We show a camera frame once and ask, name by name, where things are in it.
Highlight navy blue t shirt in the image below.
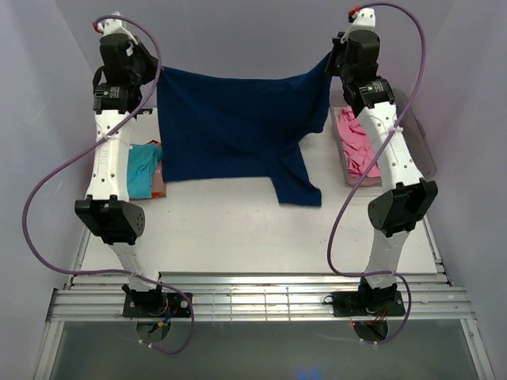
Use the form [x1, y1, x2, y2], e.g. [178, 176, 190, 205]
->
[157, 57, 331, 207]

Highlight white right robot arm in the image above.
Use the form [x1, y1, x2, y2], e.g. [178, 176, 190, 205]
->
[326, 30, 438, 316]

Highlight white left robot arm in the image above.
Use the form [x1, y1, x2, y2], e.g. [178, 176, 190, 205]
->
[74, 31, 168, 317]

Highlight pink t shirt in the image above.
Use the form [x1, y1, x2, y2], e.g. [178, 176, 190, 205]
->
[336, 107, 375, 178]

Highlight turquoise folded t shirt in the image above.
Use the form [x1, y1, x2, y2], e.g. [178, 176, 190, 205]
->
[127, 143, 162, 199]

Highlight clear plastic bin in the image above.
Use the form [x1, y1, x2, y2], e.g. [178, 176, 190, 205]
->
[329, 90, 436, 187]

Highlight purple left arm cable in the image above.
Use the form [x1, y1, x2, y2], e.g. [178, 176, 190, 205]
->
[23, 14, 196, 355]

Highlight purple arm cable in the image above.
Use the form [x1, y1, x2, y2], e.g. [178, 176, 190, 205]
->
[326, 2, 427, 346]
[23, 14, 196, 355]

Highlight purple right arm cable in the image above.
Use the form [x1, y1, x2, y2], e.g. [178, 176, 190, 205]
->
[326, 2, 427, 346]

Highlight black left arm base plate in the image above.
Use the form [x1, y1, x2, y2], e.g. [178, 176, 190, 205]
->
[122, 290, 193, 319]

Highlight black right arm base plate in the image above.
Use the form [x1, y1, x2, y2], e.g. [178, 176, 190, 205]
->
[322, 291, 406, 317]

